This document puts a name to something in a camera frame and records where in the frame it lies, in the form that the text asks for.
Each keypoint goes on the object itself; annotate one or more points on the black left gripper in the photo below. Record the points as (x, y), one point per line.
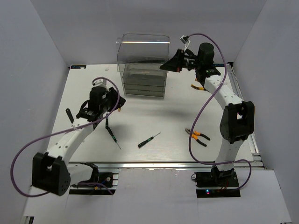
(112, 94)

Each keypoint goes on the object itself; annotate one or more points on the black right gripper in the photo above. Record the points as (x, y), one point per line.
(174, 63)

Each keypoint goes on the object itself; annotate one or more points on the clear plastic drawer organizer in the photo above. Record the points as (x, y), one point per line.
(139, 57)

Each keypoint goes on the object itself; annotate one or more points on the yellow long nose pliers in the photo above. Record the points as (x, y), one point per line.
(198, 88)

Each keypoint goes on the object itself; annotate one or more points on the orange black handled pliers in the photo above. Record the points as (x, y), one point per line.
(195, 136)

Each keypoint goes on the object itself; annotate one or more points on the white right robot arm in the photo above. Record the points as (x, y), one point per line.
(212, 81)

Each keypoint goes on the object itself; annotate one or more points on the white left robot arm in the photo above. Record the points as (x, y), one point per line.
(50, 171)

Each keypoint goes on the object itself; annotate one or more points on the green screwdriver slanted left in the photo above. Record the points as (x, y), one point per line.
(113, 136)

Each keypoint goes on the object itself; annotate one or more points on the black label sticker on table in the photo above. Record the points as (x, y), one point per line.
(78, 67)

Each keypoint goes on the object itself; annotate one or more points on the green screwdriver centre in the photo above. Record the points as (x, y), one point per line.
(140, 145)

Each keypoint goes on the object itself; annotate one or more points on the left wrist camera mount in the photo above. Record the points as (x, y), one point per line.
(99, 82)

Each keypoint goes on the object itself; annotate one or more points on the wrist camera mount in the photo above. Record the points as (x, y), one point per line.
(99, 82)
(185, 40)

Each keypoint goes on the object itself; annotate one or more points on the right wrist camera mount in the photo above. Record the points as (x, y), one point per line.
(185, 40)

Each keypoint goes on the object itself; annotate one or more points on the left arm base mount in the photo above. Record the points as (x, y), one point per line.
(100, 180)

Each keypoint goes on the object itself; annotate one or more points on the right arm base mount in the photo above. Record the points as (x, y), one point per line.
(210, 185)

